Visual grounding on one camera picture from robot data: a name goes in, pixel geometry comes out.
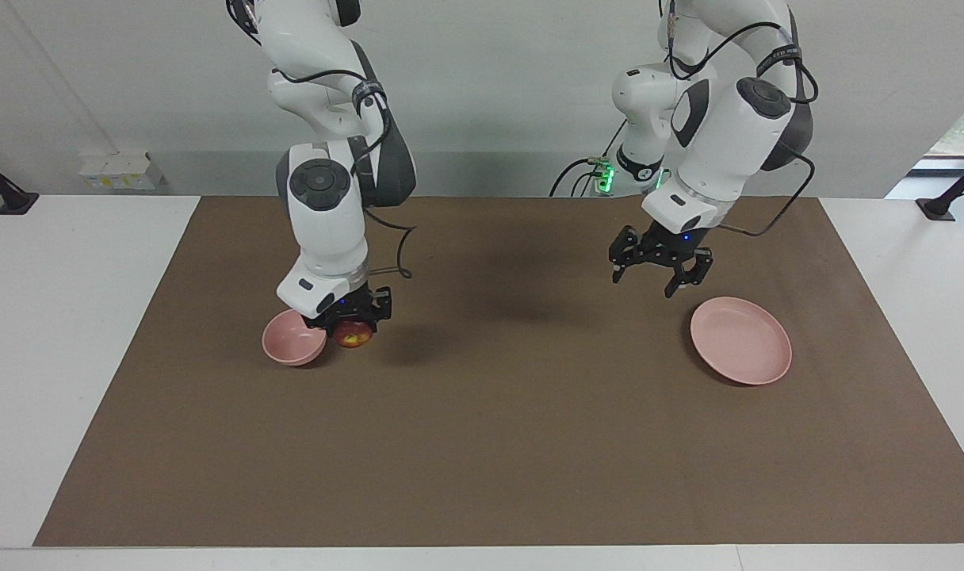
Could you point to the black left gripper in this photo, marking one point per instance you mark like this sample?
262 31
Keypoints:
671 246

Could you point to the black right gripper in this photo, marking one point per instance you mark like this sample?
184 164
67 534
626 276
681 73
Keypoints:
355 305

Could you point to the dark red apple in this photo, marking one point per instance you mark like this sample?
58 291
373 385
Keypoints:
353 335

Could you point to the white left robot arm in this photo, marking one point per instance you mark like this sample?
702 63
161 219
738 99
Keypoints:
720 151

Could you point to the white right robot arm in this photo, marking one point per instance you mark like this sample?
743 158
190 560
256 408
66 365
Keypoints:
323 230

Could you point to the pink bowl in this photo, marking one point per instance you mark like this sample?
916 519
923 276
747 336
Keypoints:
288 342

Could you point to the pink plate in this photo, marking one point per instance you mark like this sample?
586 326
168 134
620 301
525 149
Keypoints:
741 341

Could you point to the brown table mat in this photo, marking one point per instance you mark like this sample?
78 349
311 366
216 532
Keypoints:
490 412

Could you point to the black clamp stand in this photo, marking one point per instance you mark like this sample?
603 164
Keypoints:
10 200
942 206

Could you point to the white wall socket box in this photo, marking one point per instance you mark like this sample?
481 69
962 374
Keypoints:
117 170

